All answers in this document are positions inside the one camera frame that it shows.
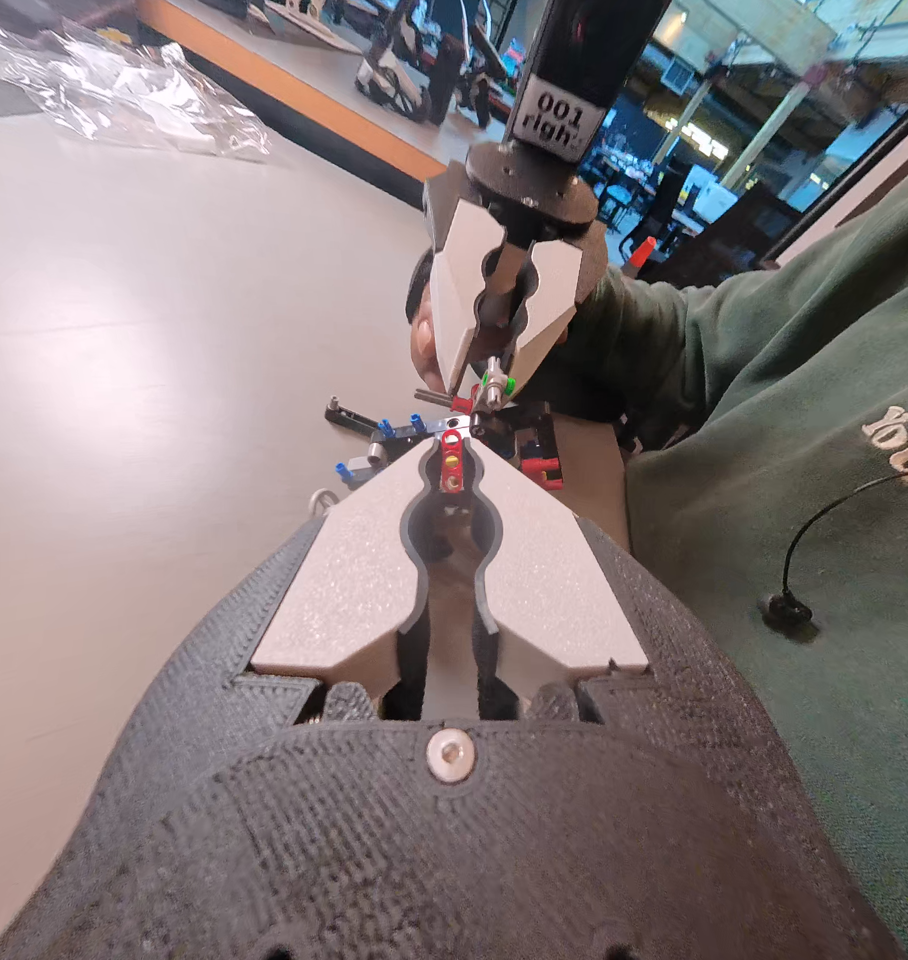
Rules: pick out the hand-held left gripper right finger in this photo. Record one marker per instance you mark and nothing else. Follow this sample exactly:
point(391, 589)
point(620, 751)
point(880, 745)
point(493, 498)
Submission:
point(566, 592)

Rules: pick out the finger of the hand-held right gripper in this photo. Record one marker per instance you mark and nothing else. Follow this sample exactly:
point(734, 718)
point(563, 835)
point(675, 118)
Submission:
point(454, 292)
point(555, 292)

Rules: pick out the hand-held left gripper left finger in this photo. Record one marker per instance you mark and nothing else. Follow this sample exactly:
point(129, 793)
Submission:
point(334, 592)

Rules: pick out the lego car chassis assembly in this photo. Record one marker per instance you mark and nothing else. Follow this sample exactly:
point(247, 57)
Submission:
point(532, 442)

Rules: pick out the red lego beam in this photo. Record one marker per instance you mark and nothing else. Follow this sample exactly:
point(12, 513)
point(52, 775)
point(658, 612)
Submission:
point(451, 463)

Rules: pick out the person's right hand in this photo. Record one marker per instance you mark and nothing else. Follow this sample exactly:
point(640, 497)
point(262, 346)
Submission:
point(426, 349)

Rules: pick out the orange traffic cone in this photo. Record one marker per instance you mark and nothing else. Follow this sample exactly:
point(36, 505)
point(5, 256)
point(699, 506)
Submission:
point(641, 255)

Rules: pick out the white wheeled machine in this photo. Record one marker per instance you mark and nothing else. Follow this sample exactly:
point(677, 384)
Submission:
point(394, 82)

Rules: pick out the black clip microphone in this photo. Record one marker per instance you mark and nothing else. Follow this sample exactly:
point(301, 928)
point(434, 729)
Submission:
point(783, 609)

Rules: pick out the wooden furniture edge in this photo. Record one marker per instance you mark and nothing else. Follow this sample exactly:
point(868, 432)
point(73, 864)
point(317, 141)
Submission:
point(289, 82)

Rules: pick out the empty clear plastic bag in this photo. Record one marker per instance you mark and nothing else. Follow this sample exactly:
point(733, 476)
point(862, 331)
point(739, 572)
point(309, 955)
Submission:
point(124, 90)

